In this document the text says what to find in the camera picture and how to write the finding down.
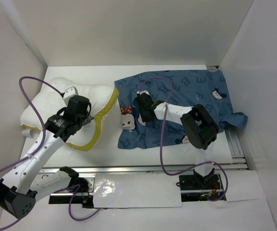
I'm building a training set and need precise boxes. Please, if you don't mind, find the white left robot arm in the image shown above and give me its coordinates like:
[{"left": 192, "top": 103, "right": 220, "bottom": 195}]
[{"left": 0, "top": 95, "right": 92, "bottom": 219}]

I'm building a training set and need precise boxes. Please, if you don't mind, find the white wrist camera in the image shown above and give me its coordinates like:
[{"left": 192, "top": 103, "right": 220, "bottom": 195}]
[
  {"left": 137, "top": 90, "right": 150, "bottom": 96},
  {"left": 63, "top": 86, "right": 78, "bottom": 101}
]

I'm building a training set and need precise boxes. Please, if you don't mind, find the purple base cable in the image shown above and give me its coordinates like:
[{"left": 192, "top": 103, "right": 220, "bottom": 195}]
[{"left": 68, "top": 184, "right": 105, "bottom": 221}]

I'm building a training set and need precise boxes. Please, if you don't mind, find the blue cartoon print pillowcase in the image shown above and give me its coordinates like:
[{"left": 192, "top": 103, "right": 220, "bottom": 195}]
[{"left": 115, "top": 70, "right": 248, "bottom": 149}]

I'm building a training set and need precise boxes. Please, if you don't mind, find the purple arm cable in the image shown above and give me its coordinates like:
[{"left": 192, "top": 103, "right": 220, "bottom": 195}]
[
  {"left": 138, "top": 77, "right": 227, "bottom": 202},
  {"left": 0, "top": 76, "right": 66, "bottom": 229}
]

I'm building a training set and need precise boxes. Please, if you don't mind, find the aluminium frame rail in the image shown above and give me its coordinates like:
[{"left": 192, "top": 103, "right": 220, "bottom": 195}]
[{"left": 201, "top": 69, "right": 248, "bottom": 164}]

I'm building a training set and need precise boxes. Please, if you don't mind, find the white cover sheet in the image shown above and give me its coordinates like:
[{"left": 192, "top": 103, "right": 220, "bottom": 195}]
[{"left": 93, "top": 173, "right": 182, "bottom": 208}]

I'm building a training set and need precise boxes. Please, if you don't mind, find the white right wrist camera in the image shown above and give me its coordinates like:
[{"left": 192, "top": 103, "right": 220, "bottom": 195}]
[{"left": 137, "top": 90, "right": 150, "bottom": 96}]

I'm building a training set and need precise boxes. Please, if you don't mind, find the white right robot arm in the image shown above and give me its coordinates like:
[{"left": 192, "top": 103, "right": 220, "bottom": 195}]
[{"left": 134, "top": 92, "right": 219, "bottom": 189}]

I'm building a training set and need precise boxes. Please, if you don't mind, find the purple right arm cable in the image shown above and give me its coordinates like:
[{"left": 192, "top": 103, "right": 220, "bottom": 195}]
[{"left": 138, "top": 77, "right": 227, "bottom": 202}]

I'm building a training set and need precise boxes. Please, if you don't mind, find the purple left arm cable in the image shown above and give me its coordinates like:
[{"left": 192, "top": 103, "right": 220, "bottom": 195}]
[{"left": 0, "top": 76, "right": 66, "bottom": 229}]

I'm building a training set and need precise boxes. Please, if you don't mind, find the white pillow with yellow edge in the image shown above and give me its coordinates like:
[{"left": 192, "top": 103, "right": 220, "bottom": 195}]
[{"left": 32, "top": 77, "right": 119, "bottom": 152}]

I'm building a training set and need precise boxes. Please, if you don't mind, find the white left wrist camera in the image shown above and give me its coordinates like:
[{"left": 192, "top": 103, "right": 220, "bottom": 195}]
[{"left": 63, "top": 86, "right": 78, "bottom": 101}]

